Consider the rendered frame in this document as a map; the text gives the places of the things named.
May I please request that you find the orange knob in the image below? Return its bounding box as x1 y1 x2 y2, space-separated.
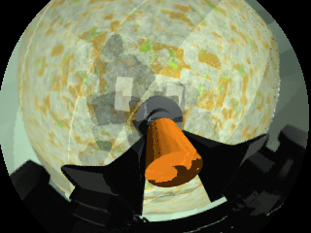
145 117 203 187

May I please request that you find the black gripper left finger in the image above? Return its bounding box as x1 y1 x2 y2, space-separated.
61 135 148 216

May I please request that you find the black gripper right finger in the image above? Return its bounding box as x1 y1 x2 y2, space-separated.
183 129 269 203

